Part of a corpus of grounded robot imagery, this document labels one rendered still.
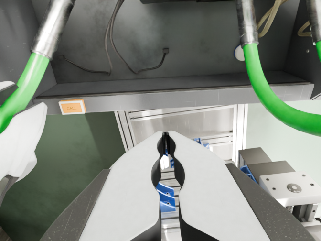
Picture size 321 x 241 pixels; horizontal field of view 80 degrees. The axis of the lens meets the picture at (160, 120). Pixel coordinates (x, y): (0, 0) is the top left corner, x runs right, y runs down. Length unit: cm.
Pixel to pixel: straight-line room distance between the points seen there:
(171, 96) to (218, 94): 10
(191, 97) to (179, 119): 86
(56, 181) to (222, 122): 158
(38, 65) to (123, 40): 35
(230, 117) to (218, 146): 23
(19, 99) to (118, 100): 28
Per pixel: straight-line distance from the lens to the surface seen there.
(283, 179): 69
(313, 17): 29
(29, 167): 20
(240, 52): 55
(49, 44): 20
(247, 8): 26
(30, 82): 19
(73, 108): 46
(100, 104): 45
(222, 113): 133
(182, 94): 43
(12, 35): 51
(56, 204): 237
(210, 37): 54
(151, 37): 52
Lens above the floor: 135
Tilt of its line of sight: 63 degrees down
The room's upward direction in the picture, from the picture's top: 179 degrees clockwise
